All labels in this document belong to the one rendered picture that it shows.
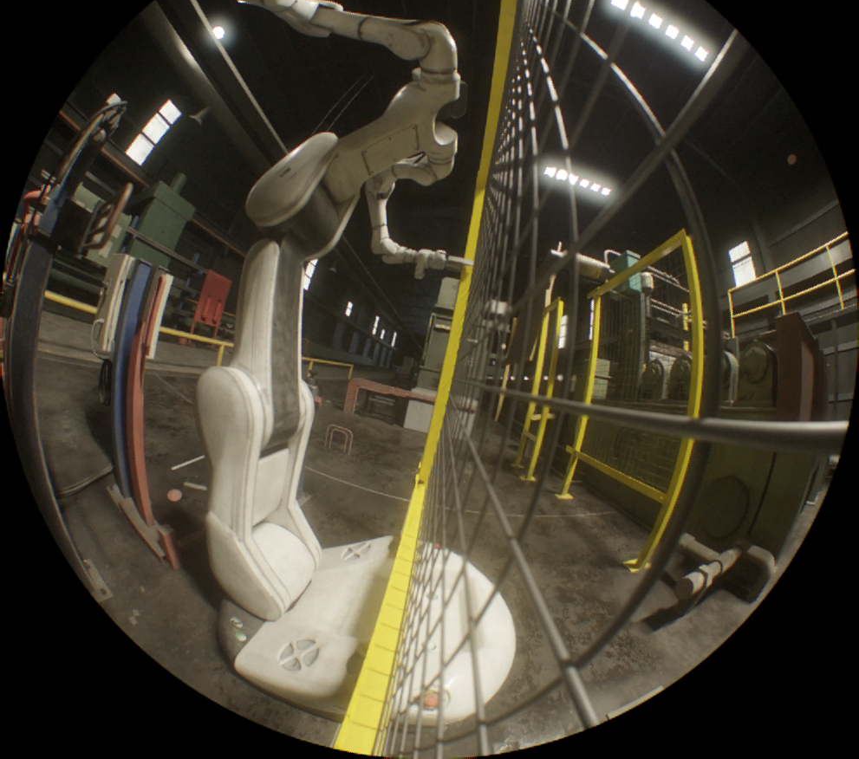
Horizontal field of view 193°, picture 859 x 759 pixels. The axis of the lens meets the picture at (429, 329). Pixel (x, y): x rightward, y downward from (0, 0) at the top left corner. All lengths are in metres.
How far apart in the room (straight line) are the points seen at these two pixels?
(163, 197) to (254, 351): 8.64
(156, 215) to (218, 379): 8.52
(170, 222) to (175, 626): 8.83
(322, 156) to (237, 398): 0.45
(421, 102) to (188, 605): 1.47
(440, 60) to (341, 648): 1.11
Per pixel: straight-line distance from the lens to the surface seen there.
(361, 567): 0.76
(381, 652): 0.52
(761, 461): 1.80
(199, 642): 0.96
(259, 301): 0.47
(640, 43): 10.77
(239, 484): 0.47
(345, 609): 0.68
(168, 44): 9.60
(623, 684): 1.15
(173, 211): 9.13
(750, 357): 1.90
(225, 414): 0.44
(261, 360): 0.45
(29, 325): 0.71
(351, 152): 0.60
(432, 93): 0.67
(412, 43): 0.64
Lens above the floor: 0.86
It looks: 10 degrees up
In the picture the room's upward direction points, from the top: 12 degrees clockwise
